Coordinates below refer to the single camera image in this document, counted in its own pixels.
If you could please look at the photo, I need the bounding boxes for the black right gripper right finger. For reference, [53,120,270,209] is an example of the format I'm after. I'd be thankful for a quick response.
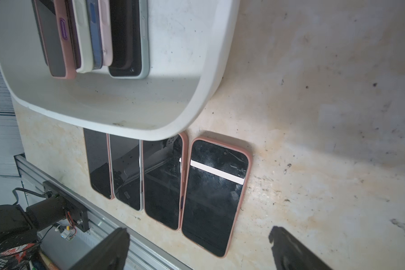
[268,226,332,270]

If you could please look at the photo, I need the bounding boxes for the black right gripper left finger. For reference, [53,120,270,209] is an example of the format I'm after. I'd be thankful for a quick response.
[70,228,130,270]

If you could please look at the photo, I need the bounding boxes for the light green case phone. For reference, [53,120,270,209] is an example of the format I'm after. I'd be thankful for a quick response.
[109,135,143,211]

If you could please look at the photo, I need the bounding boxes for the pink case phone front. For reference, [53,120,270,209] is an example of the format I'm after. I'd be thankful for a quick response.
[181,137,252,258]

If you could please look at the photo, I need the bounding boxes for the black phone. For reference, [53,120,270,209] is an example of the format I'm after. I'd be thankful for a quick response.
[83,128,114,200]

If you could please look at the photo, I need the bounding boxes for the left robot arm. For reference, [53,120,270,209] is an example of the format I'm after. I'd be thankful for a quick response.
[0,181,89,253]

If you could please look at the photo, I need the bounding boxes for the pink case phone behind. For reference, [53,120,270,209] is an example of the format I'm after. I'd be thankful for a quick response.
[142,132,189,231]

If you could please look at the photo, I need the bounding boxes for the white plastic storage box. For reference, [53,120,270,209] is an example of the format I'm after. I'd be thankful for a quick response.
[0,1,240,141]

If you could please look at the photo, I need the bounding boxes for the mint green case phone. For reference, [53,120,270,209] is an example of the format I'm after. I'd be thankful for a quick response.
[109,0,150,79]

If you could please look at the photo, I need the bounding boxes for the pink case phone leftmost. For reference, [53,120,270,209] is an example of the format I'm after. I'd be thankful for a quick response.
[32,0,77,79]

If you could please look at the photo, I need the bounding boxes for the pale pink case phone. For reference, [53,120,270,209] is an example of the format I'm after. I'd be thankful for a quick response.
[98,0,113,66]

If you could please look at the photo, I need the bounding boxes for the blue purple case phone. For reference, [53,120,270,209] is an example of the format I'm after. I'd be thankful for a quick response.
[86,0,103,70]

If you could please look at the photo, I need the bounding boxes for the grey green case phone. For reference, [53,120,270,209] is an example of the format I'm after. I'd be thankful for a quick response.
[72,0,94,73]

